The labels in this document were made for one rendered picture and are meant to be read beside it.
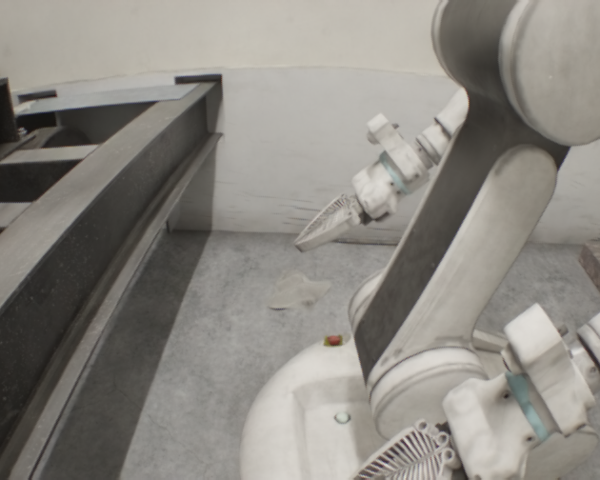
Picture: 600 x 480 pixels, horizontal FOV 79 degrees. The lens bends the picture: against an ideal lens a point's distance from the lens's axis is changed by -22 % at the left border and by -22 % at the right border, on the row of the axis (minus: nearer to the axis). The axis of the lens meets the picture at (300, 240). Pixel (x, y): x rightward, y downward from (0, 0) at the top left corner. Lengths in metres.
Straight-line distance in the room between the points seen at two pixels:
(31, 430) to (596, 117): 0.86
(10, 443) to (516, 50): 0.84
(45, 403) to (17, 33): 1.76
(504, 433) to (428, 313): 0.20
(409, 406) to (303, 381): 0.34
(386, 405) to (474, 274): 0.18
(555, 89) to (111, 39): 1.78
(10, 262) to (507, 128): 0.69
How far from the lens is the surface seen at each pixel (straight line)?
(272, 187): 1.86
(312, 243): 0.73
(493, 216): 0.45
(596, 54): 0.40
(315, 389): 0.84
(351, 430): 0.84
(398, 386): 0.51
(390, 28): 1.76
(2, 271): 0.71
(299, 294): 1.57
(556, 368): 0.32
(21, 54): 2.23
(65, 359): 0.87
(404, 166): 0.68
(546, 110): 0.39
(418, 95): 1.76
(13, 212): 0.90
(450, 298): 0.49
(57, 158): 1.15
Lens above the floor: 0.99
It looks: 31 degrees down
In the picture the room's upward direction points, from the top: 1 degrees clockwise
